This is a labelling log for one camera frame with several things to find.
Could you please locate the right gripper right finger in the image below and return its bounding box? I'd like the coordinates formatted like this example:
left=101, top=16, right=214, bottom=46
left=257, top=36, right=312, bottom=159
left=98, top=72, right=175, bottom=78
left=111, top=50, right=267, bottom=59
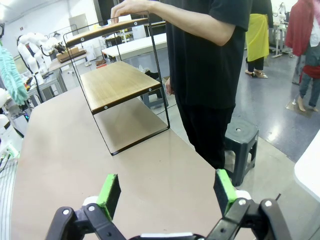
left=206, top=168, right=293, bottom=240

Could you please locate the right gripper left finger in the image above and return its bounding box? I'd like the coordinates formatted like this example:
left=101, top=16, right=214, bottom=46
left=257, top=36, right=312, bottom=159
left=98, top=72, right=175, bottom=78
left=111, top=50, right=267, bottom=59
left=46, top=173, right=126, bottom=240

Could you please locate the two-tier wooden shelf black frame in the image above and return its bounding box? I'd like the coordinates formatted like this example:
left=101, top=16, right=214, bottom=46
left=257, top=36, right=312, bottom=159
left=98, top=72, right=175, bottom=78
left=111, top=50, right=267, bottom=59
left=62, top=10, right=171, bottom=157

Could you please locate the teal chenille duster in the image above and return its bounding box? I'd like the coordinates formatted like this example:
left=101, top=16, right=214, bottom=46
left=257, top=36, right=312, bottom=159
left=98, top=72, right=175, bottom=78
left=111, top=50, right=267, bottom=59
left=0, top=46, right=30, bottom=106

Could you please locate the person's left forearm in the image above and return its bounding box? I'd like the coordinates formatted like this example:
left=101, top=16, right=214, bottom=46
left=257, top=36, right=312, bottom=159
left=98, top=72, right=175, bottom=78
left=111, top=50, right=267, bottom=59
left=148, top=0, right=240, bottom=47

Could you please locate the person's right hand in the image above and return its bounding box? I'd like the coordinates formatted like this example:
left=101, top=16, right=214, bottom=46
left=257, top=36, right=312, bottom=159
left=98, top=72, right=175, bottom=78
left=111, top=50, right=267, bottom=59
left=164, top=76, right=174, bottom=96

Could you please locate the person's left hand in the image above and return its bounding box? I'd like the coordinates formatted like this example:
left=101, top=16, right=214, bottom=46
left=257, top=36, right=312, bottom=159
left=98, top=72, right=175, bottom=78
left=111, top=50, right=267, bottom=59
left=110, top=0, right=151, bottom=25

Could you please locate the dark grey plastic stool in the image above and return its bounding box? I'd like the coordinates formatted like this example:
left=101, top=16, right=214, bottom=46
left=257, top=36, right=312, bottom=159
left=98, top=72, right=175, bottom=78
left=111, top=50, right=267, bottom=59
left=223, top=118, right=260, bottom=187

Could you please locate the white side table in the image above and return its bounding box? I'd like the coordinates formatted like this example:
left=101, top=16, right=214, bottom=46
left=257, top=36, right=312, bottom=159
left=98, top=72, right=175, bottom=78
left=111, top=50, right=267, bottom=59
left=293, top=136, right=320, bottom=201

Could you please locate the beige floor mat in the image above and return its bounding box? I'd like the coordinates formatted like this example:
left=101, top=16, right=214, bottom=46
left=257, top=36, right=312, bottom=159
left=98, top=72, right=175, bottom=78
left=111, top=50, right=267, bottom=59
left=284, top=99, right=315, bottom=118

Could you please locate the person in black clothes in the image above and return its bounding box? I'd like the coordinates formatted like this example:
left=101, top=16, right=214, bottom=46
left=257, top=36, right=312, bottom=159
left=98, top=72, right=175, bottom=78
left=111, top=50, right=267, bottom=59
left=163, top=0, right=253, bottom=173

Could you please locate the grey metal workbench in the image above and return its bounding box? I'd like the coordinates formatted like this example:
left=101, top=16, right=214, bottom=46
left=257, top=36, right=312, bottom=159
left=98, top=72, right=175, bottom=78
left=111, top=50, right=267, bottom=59
left=24, top=68, right=68, bottom=101

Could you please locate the wooden tray box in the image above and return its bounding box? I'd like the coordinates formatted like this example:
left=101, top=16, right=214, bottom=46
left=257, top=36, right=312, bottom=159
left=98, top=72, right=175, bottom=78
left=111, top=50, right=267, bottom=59
left=56, top=46, right=87, bottom=63

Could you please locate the long white background table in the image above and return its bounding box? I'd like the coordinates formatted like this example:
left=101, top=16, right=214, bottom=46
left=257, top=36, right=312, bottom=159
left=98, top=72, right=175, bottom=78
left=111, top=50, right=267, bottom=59
left=101, top=39, right=168, bottom=62

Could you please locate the person in yellow apron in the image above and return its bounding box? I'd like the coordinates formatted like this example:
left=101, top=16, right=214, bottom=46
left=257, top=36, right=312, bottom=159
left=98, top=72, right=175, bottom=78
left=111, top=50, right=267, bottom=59
left=244, top=0, right=275, bottom=80

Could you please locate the person in dark red clothes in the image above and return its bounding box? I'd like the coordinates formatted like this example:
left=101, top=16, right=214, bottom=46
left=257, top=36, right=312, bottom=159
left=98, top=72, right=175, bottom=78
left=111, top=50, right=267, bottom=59
left=284, top=0, right=316, bottom=86

